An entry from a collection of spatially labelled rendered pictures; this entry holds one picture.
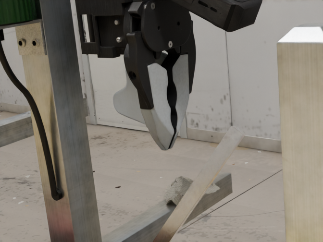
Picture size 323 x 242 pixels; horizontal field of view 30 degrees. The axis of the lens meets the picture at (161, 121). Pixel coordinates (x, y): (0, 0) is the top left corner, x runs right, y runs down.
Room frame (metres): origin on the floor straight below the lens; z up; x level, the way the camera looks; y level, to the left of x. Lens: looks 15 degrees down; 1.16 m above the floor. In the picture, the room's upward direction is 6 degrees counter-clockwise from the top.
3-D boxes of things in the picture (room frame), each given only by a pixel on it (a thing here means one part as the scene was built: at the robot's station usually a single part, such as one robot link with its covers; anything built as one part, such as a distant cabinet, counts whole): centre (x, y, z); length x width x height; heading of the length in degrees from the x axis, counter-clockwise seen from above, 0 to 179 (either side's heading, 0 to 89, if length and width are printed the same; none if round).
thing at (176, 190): (0.75, -0.02, 0.87); 0.09 x 0.07 x 0.02; 141
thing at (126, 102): (0.56, 0.02, 1.03); 0.06 x 0.03 x 0.09; 51
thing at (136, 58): (0.54, 0.01, 1.07); 0.05 x 0.02 x 0.09; 141
